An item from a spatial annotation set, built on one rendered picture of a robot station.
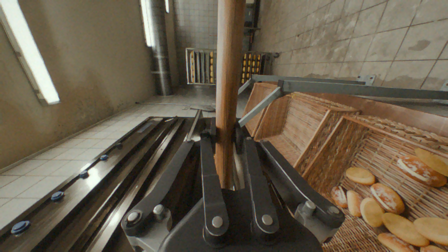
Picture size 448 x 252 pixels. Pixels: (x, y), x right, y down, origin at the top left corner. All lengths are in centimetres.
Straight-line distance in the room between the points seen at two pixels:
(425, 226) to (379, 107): 38
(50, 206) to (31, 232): 12
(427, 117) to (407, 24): 93
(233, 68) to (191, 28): 517
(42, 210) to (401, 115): 156
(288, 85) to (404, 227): 57
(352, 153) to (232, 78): 70
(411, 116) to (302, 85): 34
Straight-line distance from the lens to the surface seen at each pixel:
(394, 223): 73
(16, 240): 107
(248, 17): 473
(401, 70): 146
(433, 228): 68
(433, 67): 139
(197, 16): 538
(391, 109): 75
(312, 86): 64
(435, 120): 70
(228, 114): 17
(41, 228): 104
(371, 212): 77
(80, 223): 93
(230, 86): 17
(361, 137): 77
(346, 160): 80
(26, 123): 170
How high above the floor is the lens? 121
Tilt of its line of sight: 4 degrees down
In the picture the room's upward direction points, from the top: 89 degrees counter-clockwise
